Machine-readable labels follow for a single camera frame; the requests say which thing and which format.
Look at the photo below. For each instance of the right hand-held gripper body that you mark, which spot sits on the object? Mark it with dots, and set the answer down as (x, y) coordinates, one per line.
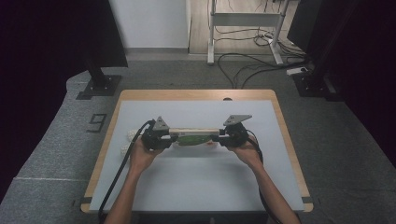
(236, 135)

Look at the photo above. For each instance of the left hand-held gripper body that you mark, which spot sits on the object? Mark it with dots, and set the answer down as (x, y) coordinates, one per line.
(155, 138)

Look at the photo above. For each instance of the white children's picture book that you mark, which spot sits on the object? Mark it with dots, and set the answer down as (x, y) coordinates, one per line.
(194, 139)

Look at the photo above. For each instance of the white knitted cloth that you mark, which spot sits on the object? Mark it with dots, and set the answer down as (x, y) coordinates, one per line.
(132, 134)

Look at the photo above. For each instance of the person's right hand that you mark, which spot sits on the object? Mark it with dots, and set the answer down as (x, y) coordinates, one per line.
(249, 154)

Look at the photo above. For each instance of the person's left hand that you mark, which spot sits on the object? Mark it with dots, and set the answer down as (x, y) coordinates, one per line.
(143, 158)

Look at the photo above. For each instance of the light grey table mat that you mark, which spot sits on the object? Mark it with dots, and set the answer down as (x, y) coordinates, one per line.
(199, 183)

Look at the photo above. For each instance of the wooden table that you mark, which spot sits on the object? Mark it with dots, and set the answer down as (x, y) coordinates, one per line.
(199, 94)

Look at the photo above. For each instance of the white power strip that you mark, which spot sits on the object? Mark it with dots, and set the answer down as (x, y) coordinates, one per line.
(297, 71)

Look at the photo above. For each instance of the black tape strip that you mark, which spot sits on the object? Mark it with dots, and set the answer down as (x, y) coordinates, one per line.
(85, 200)
(307, 199)

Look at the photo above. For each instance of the black stand with base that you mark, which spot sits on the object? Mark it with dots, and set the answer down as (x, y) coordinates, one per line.
(317, 40)
(104, 37)

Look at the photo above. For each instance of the white metal stand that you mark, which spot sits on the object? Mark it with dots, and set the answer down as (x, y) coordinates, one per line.
(243, 19)

